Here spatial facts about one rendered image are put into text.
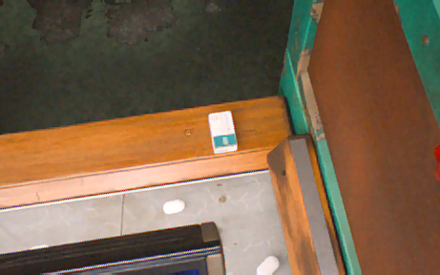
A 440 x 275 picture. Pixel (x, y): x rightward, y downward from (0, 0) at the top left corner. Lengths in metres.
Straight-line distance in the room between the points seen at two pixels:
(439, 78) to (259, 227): 0.51
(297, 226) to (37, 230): 0.39
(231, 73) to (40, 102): 0.60
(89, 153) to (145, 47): 1.06
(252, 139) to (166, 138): 0.13
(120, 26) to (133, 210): 1.18
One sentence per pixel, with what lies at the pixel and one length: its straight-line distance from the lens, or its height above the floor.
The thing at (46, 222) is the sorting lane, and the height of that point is 0.74.
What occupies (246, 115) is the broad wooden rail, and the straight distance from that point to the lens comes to 0.93.
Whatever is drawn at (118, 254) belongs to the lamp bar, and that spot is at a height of 1.11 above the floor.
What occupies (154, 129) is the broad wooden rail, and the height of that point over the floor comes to 0.76.
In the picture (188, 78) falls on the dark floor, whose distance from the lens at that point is 1.87.
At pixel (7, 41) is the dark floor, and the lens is 2.07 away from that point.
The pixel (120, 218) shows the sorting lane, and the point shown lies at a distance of 0.90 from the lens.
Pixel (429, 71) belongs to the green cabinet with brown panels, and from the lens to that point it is 0.45.
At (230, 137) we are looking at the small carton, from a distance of 0.89.
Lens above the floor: 1.59
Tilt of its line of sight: 64 degrees down
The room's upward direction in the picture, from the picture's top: straight up
